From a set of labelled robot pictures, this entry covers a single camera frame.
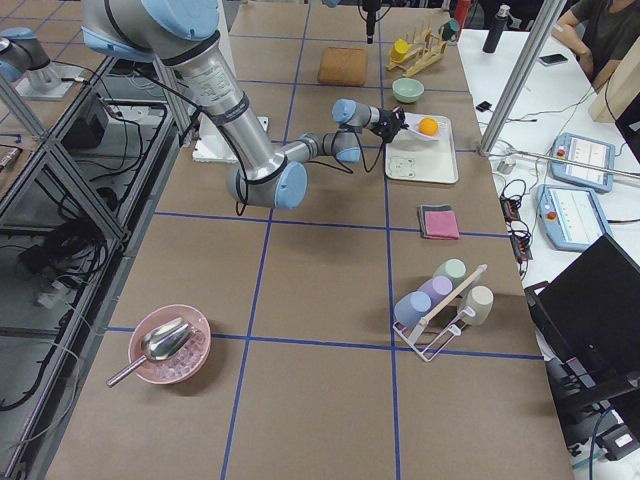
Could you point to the smartphone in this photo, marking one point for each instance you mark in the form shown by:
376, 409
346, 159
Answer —
552, 59

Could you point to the mint green plastic cup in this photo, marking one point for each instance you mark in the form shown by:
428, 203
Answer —
454, 269

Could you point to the aluminium frame post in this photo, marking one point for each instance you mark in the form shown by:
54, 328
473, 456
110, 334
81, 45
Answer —
549, 14

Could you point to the near teach pendant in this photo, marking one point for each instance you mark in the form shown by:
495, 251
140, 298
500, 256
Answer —
572, 217

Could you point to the metal grabber stick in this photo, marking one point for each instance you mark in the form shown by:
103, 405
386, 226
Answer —
512, 152

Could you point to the far teach pendant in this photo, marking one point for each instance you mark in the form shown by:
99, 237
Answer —
583, 149

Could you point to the orange fruit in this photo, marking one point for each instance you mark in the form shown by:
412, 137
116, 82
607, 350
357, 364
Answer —
428, 127

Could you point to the beige plastic cup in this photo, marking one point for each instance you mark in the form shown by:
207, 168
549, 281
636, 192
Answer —
476, 305

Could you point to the small metal cylinder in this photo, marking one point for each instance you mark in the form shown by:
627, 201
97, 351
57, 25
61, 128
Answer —
506, 165

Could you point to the blue plastic cup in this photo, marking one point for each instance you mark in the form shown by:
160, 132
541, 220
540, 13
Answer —
409, 310

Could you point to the dark green cup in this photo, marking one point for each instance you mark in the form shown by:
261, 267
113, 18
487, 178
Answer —
450, 30

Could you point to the black water bottle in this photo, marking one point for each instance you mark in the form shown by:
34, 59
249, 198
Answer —
496, 29

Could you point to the small black device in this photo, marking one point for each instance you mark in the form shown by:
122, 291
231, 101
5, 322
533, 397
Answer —
483, 106

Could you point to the pink bowl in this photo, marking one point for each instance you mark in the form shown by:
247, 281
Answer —
183, 352

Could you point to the wooden cutting board tray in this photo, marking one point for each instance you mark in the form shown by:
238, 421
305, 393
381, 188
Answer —
343, 67

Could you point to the wooden dish rack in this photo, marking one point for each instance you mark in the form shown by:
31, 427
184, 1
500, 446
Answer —
426, 49

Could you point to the seated person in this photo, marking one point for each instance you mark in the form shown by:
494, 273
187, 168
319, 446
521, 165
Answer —
600, 34

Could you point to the cream rectangular bear tray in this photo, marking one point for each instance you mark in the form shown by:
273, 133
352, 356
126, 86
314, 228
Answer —
413, 156

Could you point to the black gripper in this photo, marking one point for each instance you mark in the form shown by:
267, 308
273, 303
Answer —
384, 121
370, 22

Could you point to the metal scoop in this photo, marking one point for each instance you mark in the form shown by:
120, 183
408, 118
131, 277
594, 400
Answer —
160, 344

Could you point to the teach pendant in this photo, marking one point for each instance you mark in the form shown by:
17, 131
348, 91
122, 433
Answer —
572, 217
583, 149

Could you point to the black laptop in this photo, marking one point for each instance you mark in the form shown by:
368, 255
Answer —
590, 312

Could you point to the yellow cup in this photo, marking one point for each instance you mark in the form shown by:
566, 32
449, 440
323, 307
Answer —
399, 50

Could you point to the white round plate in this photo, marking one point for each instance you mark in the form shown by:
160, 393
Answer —
412, 121

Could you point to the pink folded cloth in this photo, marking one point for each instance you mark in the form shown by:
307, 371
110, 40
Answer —
438, 222

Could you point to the white wire cup rack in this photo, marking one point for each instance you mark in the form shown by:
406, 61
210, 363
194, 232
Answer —
442, 324

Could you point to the green ceramic bowl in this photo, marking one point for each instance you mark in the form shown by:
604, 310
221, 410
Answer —
407, 90

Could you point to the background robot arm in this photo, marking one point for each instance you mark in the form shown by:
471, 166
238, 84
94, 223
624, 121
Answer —
25, 63

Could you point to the purple plastic cup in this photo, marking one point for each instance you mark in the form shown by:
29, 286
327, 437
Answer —
437, 288

